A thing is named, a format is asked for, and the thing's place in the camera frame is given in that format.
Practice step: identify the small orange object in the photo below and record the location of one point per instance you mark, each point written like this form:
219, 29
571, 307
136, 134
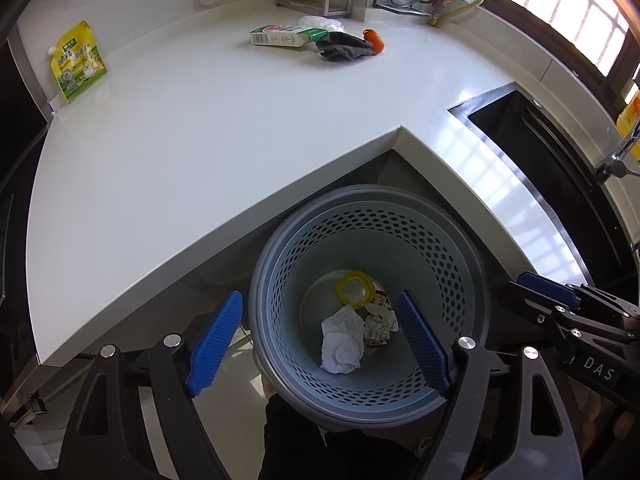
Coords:
375, 42

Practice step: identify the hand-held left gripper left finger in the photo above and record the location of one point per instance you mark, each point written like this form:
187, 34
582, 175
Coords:
215, 345

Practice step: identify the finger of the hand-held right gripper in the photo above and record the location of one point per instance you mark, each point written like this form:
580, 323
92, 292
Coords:
545, 285

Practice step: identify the black kitchen sink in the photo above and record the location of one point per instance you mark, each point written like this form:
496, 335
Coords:
540, 160

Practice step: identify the grey perforated plastic basket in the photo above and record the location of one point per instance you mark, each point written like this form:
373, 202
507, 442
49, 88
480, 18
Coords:
320, 240

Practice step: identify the yellow seasoning pouch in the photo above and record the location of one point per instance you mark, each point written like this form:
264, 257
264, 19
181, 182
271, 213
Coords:
80, 65

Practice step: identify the large white tissue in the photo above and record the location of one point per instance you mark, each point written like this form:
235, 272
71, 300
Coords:
342, 345

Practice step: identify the printed snack wrapper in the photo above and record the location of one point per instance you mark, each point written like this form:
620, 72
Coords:
382, 300

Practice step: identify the green and white carton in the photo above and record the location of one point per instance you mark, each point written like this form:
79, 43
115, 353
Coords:
280, 36

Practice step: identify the chrome faucet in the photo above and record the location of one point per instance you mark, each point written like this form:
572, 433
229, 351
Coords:
615, 157

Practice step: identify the clear plastic bag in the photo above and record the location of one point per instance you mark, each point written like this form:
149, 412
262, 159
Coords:
320, 22

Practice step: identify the dark grey cloth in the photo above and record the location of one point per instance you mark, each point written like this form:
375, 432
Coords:
345, 45

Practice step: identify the yellow bottle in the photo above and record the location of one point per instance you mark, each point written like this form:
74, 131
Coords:
629, 125

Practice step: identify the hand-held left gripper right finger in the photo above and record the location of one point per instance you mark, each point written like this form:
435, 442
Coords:
425, 347

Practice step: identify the window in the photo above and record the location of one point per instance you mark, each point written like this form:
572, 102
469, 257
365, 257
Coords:
565, 5

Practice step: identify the yellow rimmed clear lid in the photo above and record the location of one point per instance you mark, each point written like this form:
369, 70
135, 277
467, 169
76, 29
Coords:
356, 287

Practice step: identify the small white tissue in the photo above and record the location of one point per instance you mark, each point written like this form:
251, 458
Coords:
380, 322

